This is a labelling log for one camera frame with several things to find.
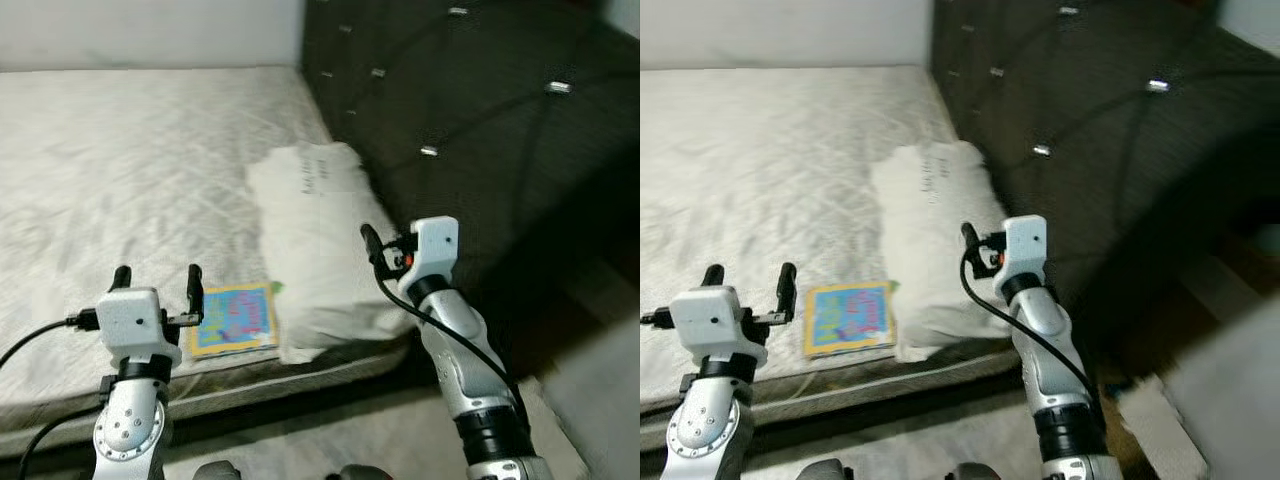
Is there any colourful children's picture book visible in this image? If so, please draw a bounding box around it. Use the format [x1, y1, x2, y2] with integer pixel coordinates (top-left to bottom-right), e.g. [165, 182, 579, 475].
[803, 280, 898, 359]
[188, 282, 281, 359]

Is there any white pillow with green print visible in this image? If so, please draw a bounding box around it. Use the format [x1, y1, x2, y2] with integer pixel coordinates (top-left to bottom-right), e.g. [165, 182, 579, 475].
[245, 142, 416, 364]
[870, 140, 1016, 363]

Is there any grey quilted mattress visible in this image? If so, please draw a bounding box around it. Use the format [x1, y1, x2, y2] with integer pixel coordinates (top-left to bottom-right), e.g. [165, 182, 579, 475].
[0, 65, 421, 456]
[640, 65, 1026, 451]

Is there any black tufted headboard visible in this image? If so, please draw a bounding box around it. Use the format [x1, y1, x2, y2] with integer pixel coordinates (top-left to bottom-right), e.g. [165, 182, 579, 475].
[930, 0, 1280, 331]
[300, 0, 641, 331]

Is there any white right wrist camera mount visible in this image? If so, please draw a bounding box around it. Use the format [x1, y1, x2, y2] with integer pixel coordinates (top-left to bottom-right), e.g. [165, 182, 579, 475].
[1003, 215, 1048, 284]
[410, 217, 461, 286]

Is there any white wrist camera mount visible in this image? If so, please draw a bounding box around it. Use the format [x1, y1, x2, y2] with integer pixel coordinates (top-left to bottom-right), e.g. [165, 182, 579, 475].
[1003, 215, 1048, 284]
[668, 285, 761, 366]
[410, 217, 461, 286]
[97, 288, 186, 366]

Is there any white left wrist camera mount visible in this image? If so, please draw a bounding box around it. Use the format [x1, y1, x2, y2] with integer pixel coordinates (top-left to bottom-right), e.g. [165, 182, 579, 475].
[668, 285, 761, 366]
[97, 288, 186, 366]

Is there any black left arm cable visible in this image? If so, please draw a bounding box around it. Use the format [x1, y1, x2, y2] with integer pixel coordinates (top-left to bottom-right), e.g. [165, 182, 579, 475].
[15, 405, 111, 480]

